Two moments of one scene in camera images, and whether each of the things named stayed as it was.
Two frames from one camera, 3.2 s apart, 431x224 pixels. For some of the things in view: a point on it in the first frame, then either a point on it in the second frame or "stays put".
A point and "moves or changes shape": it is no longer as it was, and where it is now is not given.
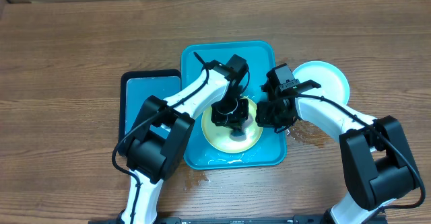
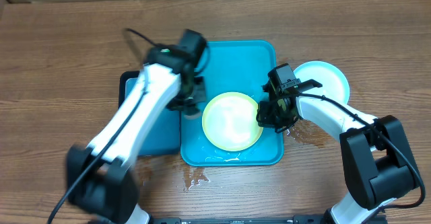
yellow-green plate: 219,137 stays put
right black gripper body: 277,118 stays put
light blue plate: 334,85 stays put
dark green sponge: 238,136 moves or changes shape
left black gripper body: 230,112 -> 192,97
